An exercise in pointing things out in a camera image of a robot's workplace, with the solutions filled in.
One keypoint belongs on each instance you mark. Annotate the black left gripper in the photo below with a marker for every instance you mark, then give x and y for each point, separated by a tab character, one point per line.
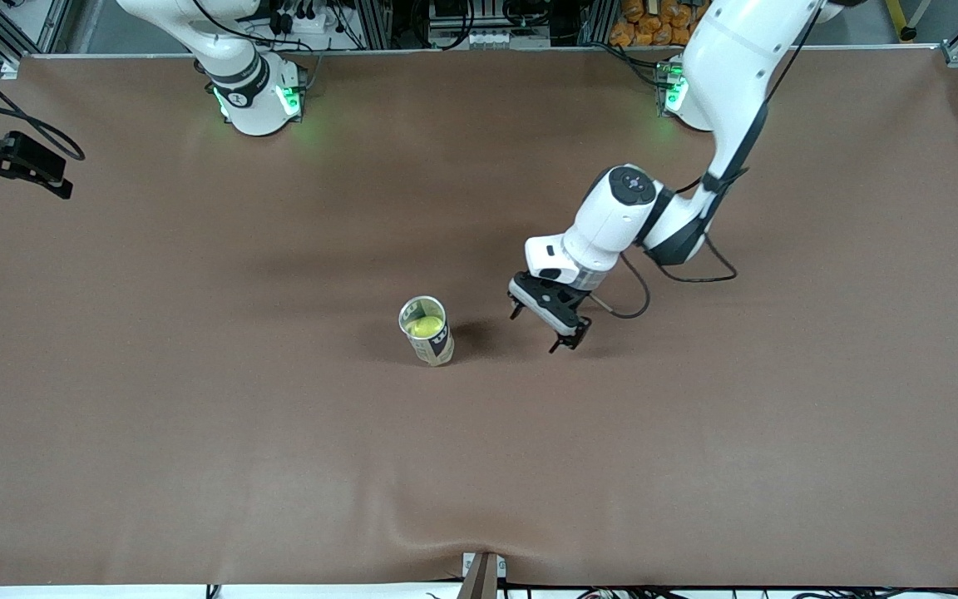
569	309

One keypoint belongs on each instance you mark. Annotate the plain yellow tennis ball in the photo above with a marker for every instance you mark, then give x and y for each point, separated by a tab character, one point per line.
425	327

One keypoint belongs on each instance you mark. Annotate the clear Wilson tennis ball can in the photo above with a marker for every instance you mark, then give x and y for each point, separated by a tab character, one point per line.
407	312

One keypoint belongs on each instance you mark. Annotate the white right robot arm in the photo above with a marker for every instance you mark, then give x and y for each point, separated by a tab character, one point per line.
254	108

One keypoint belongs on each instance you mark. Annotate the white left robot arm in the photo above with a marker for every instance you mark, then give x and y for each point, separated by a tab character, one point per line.
728	66

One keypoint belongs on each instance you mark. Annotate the brown table mat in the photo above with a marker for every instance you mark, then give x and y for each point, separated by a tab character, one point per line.
479	457

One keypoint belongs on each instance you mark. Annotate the white terminal block row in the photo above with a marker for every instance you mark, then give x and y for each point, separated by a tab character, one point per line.
487	38

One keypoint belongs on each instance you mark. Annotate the pile of orange round items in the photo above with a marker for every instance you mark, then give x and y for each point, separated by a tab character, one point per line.
654	25

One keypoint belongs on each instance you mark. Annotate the white power strip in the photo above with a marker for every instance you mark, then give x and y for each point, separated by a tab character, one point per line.
304	23

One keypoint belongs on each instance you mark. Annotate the yellow pole black base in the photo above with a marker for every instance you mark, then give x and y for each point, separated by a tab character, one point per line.
895	12

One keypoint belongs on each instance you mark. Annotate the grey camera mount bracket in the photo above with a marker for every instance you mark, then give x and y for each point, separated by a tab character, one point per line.
481	578

